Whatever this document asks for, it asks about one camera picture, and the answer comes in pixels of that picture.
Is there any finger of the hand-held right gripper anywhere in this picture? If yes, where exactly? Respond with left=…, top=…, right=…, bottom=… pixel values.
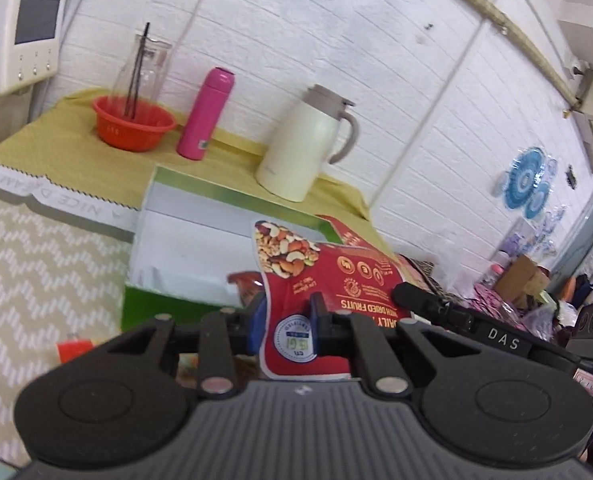
left=393, top=282, right=477, bottom=333

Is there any brown snack packet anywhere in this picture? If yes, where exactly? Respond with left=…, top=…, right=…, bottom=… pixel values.
left=226, top=270, right=266, bottom=308

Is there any white water dispenser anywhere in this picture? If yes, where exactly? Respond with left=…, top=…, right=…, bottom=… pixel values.
left=0, top=0, right=70, bottom=153

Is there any red nut snack packet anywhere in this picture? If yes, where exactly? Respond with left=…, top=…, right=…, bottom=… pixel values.
left=253, top=216, right=415, bottom=380

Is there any black straw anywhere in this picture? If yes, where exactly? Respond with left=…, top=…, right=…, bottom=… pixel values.
left=124, top=22, right=151, bottom=118

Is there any beige wall pipe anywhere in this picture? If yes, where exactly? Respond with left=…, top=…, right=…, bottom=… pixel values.
left=417, top=0, right=585, bottom=111

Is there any orange packet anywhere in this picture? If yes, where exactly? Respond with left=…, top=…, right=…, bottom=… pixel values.
left=56, top=340, right=98, bottom=366

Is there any beige chevron tablecloth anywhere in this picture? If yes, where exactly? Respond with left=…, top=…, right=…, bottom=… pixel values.
left=0, top=192, right=137, bottom=466

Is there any green cardboard box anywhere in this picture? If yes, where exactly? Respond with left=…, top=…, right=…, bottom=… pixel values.
left=120, top=164, right=392, bottom=333

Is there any cream thermal jug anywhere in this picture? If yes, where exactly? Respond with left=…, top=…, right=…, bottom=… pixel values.
left=255, top=84, right=360, bottom=203

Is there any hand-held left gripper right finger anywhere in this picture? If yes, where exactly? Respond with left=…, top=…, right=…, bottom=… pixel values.
left=311, top=294, right=457, bottom=395

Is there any glass carafe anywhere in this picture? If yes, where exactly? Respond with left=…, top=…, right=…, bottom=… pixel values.
left=112, top=32, right=172, bottom=107

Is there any pink thermos bottle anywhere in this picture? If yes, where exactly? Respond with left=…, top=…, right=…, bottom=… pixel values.
left=176, top=66, right=236, bottom=161

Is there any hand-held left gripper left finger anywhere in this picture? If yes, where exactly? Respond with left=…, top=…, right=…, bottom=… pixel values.
left=118, top=293, right=268, bottom=395

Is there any red plastic bowl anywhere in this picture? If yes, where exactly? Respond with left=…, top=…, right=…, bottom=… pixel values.
left=92, top=95, right=177, bottom=152

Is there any brown cardboard box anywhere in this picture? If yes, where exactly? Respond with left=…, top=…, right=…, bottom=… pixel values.
left=494, top=255, right=552, bottom=311

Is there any blue round wall decoration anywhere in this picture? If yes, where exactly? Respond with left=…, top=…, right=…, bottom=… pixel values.
left=499, top=146, right=560, bottom=220

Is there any yellow tablecloth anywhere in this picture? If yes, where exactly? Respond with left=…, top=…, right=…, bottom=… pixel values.
left=0, top=87, right=372, bottom=221

